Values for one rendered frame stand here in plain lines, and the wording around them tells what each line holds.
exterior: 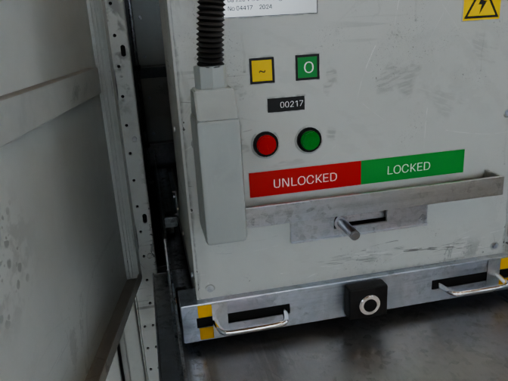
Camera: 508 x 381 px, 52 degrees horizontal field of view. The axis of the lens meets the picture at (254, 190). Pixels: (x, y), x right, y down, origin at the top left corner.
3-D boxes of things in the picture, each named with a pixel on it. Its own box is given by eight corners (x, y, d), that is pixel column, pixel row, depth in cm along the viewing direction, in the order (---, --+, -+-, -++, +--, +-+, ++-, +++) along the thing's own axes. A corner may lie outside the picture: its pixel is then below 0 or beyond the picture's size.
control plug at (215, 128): (249, 242, 60) (239, 89, 55) (206, 247, 59) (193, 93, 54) (236, 218, 67) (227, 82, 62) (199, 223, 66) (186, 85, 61)
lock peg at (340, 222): (363, 242, 70) (363, 215, 69) (348, 244, 69) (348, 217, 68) (345, 225, 76) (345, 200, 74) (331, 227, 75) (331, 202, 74)
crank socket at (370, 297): (388, 317, 76) (390, 286, 75) (351, 323, 75) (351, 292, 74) (381, 307, 79) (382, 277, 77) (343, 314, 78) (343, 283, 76)
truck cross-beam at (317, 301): (519, 287, 83) (524, 253, 82) (184, 344, 74) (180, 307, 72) (499, 273, 88) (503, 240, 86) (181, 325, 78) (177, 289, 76)
